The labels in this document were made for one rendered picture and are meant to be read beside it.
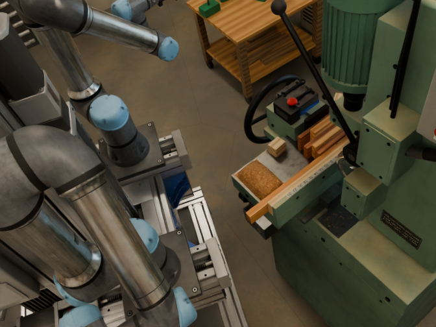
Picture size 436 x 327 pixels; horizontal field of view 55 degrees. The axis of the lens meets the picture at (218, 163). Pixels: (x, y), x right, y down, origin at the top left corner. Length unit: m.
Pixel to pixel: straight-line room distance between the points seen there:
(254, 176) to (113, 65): 2.35
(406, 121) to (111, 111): 0.89
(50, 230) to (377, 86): 0.75
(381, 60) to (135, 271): 0.64
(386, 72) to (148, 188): 0.94
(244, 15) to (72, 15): 1.52
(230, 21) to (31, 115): 1.70
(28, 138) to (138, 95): 2.31
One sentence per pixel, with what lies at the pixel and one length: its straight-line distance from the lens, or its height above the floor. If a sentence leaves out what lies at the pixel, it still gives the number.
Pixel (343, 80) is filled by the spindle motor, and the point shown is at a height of 1.23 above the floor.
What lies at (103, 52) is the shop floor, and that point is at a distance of 3.58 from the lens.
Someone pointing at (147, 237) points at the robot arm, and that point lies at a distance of 1.06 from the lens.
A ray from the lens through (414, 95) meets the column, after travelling 0.87.
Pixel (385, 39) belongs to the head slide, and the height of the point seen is 1.38.
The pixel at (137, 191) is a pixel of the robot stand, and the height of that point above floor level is 0.73.
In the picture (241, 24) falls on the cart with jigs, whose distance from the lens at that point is 2.50.
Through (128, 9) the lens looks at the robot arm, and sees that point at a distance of 1.44.
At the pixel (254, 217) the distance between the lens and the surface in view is 1.16.
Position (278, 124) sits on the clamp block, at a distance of 1.36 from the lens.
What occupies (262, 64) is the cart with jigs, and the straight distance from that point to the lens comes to 2.74.
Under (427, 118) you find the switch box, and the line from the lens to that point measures 0.78.
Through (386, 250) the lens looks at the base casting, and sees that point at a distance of 1.27.
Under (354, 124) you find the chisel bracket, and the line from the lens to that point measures 1.18.
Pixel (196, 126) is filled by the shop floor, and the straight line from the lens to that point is 2.69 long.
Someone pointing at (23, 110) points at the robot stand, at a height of 1.35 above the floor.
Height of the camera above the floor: 1.93
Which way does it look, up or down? 52 degrees down
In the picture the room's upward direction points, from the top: 16 degrees counter-clockwise
